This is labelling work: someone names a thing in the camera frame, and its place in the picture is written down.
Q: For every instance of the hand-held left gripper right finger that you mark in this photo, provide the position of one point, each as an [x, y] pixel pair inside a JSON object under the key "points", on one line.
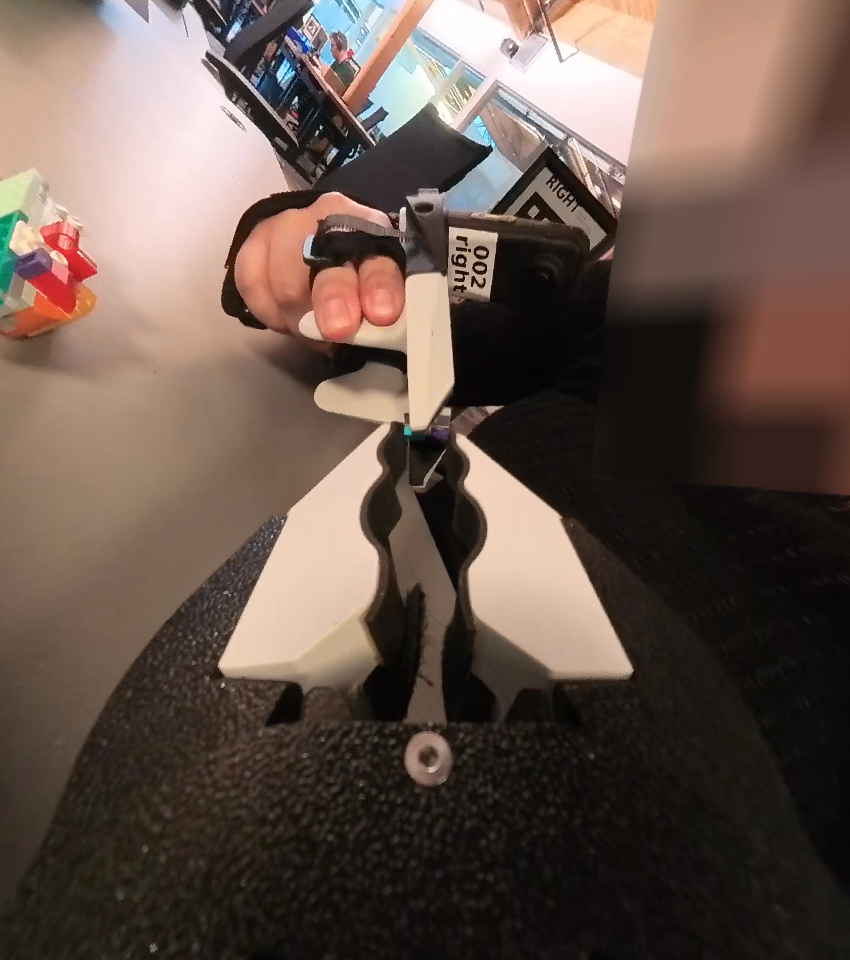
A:
{"points": [[545, 600]]}

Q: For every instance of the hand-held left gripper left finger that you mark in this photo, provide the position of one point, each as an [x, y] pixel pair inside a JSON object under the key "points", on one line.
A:
{"points": [[297, 600]]}

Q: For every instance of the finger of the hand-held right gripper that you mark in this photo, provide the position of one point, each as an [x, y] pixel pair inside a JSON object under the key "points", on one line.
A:
{"points": [[428, 352]]}

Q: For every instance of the teal purple brick block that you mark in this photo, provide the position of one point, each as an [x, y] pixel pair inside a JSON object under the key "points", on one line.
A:
{"points": [[436, 433]]}

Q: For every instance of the person's right hand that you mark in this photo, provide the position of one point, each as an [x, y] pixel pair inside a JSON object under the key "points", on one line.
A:
{"points": [[275, 262]]}

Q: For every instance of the person's black clothing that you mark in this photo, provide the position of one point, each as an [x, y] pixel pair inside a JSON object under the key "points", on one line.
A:
{"points": [[694, 600]]}

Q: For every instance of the black padded armchair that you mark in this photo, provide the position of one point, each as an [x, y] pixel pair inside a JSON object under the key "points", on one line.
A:
{"points": [[410, 165]]}

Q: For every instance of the black side chair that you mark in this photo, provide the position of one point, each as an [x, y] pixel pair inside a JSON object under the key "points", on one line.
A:
{"points": [[252, 97]]}

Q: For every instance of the colourful brick assembly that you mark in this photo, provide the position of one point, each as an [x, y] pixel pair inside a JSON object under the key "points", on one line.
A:
{"points": [[12, 262]]}

